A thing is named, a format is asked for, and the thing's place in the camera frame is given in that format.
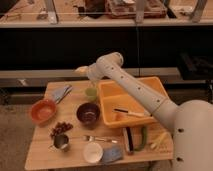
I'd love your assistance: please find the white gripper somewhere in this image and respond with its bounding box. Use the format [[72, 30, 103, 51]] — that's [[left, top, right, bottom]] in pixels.
[[75, 66, 88, 78]]

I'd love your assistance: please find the green plastic cup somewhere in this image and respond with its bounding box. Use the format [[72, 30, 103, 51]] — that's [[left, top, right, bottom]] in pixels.
[[85, 88, 97, 102]]

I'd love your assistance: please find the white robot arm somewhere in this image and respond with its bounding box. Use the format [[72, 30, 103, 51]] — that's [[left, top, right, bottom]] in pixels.
[[76, 52, 213, 171]]

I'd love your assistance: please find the yellow plastic tray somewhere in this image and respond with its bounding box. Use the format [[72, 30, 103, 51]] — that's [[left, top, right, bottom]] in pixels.
[[97, 76, 169, 129]]

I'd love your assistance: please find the blue cloth with utensil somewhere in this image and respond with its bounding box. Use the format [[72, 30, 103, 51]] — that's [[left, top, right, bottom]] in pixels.
[[51, 85, 72, 104]]

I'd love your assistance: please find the dark purple bowl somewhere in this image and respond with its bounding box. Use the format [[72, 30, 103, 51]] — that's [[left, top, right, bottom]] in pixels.
[[76, 103, 100, 126]]

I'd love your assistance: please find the orange bowl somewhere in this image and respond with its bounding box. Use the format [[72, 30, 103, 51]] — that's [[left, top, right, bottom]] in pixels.
[[29, 99, 57, 125]]

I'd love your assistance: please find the bunch of red grapes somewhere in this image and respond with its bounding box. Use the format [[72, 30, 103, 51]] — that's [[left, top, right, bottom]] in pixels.
[[50, 122, 73, 139]]

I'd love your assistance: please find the silver fork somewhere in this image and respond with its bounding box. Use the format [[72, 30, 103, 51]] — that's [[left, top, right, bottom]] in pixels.
[[83, 135, 118, 144]]

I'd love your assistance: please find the small metal cup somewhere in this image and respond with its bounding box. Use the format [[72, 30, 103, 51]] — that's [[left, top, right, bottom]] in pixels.
[[53, 134, 69, 151]]

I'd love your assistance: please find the blue sponge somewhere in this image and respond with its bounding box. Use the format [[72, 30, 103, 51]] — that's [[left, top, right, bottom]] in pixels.
[[101, 146, 123, 163]]

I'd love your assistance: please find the yellow banana toy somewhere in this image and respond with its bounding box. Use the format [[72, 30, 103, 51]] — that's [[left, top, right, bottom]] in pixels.
[[150, 132, 168, 150]]

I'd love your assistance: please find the black handled brush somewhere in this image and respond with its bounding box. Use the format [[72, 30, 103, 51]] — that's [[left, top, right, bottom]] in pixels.
[[113, 108, 152, 117]]

